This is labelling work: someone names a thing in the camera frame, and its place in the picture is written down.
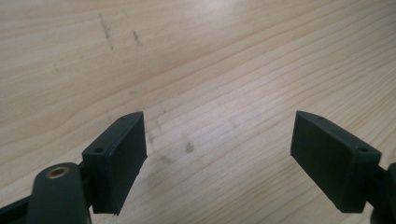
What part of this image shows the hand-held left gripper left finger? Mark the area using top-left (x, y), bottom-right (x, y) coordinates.
top-left (81, 110), bottom-right (149, 217)

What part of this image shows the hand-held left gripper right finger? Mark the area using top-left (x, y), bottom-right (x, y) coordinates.
top-left (290, 109), bottom-right (383, 215)

